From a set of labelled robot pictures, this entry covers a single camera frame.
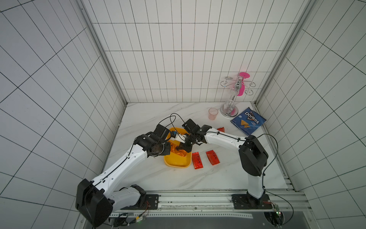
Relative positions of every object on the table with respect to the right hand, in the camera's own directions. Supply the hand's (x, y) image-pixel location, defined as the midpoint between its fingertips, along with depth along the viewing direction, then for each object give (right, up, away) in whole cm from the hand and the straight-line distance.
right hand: (175, 148), depth 86 cm
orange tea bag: (-1, +1, -3) cm, 3 cm away
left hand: (-6, -1, -8) cm, 10 cm away
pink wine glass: (+49, +49, +14) cm, 70 cm away
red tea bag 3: (+33, +10, +15) cm, 38 cm away
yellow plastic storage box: (0, -7, -2) cm, 7 cm away
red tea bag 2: (+13, -8, +2) cm, 16 cm away
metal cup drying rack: (+41, +43, +9) cm, 60 cm away
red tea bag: (+23, -6, +2) cm, 24 cm away
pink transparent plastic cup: (+27, +22, +22) cm, 41 cm away
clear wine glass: (+40, +24, +17) cm, 50 cm away
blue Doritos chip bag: (+55, +15, +20) cm, 60 cm away
